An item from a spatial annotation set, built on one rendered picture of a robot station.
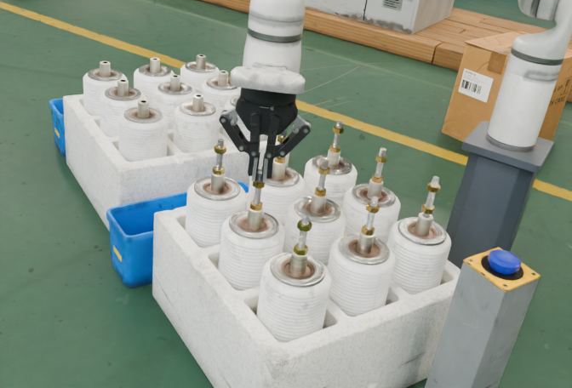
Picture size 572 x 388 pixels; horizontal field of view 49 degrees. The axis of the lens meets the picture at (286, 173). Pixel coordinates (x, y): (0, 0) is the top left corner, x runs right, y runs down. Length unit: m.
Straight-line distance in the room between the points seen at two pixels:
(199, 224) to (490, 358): 0.47
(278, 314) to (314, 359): 0.08
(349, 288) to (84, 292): 0.52
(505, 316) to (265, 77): 0.42
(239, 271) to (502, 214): 0.57
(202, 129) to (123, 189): 0.20
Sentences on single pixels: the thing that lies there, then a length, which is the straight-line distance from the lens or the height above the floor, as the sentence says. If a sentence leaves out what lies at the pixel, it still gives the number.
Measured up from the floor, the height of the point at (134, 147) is 0.20.
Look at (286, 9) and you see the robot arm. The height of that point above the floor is 0.58.
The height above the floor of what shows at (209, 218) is 0.22.
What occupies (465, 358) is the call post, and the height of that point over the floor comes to 0.18.
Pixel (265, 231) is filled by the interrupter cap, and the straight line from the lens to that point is 0.92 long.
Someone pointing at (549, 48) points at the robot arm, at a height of 0.50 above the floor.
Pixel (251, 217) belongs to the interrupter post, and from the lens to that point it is 0.92.
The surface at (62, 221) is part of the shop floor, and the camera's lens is 1.41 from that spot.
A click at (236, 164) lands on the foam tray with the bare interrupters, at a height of 0.15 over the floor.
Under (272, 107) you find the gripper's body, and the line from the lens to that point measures 0.84.
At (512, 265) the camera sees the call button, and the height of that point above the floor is 0.33.
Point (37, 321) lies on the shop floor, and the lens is 1.16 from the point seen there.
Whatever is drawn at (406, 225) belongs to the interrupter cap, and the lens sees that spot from 1.00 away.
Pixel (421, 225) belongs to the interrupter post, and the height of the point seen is 0.27.
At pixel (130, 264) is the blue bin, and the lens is 1.17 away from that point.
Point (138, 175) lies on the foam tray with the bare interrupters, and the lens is 1.24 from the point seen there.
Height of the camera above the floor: 0.76
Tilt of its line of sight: 28 degrees down
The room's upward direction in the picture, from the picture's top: 8 degrees clockwise
